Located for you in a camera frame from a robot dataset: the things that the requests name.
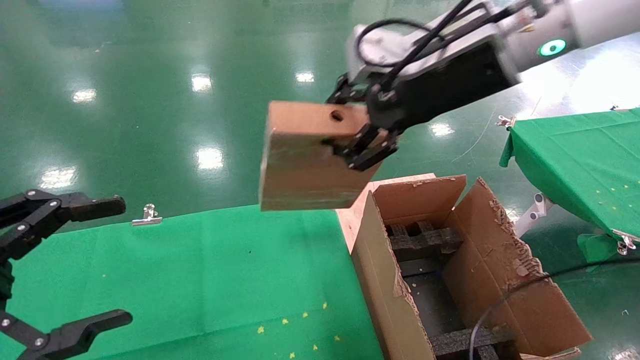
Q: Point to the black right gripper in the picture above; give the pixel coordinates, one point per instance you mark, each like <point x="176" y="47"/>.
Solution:
<point x="440" y="90"/>

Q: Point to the green tablecloth with yellow specks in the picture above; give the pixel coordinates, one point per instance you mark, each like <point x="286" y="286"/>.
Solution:
<point x="200" y="280"/>

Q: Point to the green tablecloth on side table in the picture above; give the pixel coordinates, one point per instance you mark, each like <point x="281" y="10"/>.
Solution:
<point x="575" y="160"/>

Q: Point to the small cardboard box with hole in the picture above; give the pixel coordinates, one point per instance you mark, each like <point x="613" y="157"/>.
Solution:
<point x="300" y="175"/>

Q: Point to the large open cardboard carton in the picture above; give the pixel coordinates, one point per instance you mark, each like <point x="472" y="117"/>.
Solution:
<point x="500" y="280"/>

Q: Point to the white table leg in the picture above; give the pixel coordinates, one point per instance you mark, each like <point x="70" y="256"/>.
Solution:
<point x="537" y="205"/>

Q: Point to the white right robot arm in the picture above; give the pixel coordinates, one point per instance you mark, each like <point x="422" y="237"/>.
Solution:
<point x="590" y="25"/>

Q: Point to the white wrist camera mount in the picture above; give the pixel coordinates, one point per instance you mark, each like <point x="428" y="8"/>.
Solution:
<point x="387" y="47"/>

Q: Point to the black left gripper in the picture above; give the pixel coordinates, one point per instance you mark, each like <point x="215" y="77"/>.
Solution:
<point x="4" y="280"/>

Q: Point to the black foam insert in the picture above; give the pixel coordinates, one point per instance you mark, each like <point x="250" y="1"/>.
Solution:
<point x="470" y="342"/>
<point x="425" y="240"/>

